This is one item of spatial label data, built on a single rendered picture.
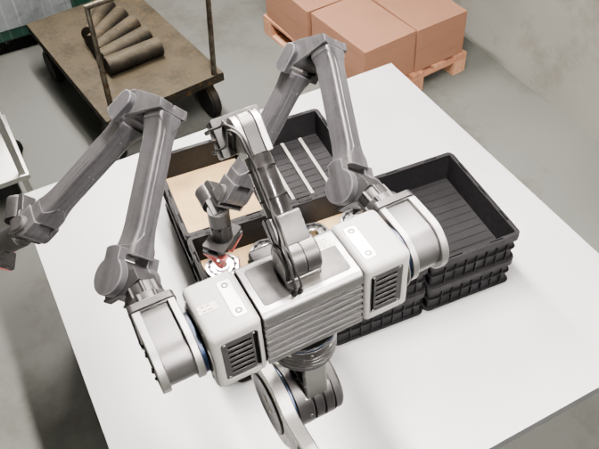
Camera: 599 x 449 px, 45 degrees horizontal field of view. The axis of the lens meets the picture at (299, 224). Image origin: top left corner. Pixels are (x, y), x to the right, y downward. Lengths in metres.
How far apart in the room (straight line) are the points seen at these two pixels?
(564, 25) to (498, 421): 2.41
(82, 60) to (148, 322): 2.98
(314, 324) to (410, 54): 2.87
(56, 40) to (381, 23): 1.79
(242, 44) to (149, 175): 3.24
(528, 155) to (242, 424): 2.34
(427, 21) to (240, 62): 1.16
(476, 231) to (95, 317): 1.21
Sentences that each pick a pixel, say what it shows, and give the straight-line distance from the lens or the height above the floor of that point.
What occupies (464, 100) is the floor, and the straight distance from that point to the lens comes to 4.18.
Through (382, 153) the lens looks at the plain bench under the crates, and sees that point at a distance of 2.73.
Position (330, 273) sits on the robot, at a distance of 1.27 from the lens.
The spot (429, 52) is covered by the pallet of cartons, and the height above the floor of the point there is 0.22.
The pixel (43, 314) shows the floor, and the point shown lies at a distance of 3.35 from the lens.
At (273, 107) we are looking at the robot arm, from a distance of 1.76.
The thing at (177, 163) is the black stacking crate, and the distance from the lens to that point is 2.49.
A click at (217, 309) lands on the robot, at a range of 1.24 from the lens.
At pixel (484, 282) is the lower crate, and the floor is 0.73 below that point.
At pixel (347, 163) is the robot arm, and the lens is 1.52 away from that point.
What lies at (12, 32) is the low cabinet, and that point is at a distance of 4.91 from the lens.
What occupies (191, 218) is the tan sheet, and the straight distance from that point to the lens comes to 2.36.
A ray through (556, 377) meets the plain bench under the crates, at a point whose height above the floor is 0.70.
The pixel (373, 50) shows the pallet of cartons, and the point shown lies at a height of 0.38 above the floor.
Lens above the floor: 2.51
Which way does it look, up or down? 47 degrees down
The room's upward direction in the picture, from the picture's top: 4 degrees counter-clockwise
